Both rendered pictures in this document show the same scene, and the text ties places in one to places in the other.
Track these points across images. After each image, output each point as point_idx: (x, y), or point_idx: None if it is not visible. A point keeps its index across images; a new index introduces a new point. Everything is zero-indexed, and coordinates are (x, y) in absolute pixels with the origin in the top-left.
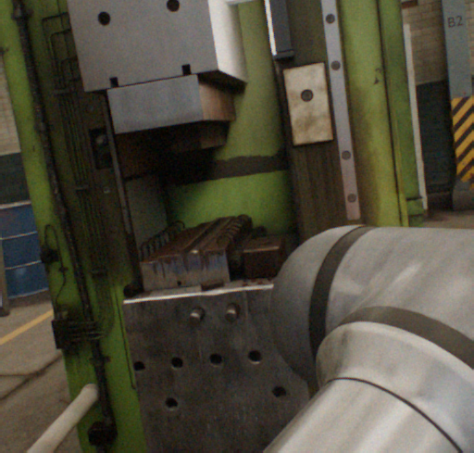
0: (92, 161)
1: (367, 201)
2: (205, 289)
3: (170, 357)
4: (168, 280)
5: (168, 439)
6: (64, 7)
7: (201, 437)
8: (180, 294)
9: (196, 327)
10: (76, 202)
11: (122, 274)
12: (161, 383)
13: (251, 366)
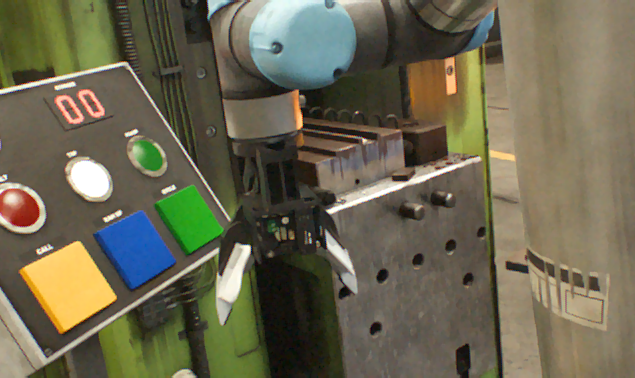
0: (181, 30)
1: (459, 73)
2: (407, 179)
3: (376, 270)
4: (346, 180)
5: (371, 375)
6: None
7: (402, 359)
8: (386, 189)
9: (402, 226)
10: (160, 94)
11: (222, 197)
12: (366, 307)
13: (447, 258)
